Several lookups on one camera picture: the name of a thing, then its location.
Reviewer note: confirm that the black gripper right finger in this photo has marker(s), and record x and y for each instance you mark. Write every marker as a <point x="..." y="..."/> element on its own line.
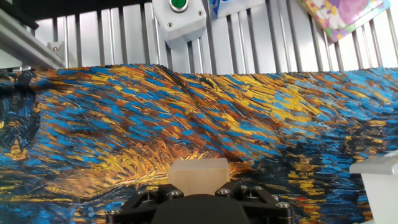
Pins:
<point x="264" y="208"/>

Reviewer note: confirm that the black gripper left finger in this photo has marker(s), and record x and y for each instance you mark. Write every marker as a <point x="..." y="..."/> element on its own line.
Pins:
<point x="136" y="208"/>

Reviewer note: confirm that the light wooden cube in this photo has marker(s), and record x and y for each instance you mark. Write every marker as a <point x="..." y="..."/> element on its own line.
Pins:
<point x="199" y="177"/>

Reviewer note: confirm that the white drawer with knob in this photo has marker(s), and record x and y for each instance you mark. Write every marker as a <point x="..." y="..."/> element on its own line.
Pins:
<point x="379" y="193"/>

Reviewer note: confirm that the starry night painted tablecloth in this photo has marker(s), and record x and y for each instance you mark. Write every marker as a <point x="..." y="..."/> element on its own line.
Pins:
<point x="186" y="118"/>

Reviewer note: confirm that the white box green button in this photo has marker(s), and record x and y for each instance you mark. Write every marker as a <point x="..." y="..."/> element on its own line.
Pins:
<point x="180" y="25"/>

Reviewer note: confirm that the blue tissue pack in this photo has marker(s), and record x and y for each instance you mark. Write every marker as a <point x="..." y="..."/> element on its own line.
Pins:
<point x="233" y="7"/>

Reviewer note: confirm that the colourful picture book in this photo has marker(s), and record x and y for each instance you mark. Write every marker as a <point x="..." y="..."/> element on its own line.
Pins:
<point x="342" y="15"/>

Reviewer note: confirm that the aluminium frame post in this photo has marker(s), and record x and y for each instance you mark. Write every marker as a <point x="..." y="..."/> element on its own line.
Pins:
<point x="31" y="40"/>

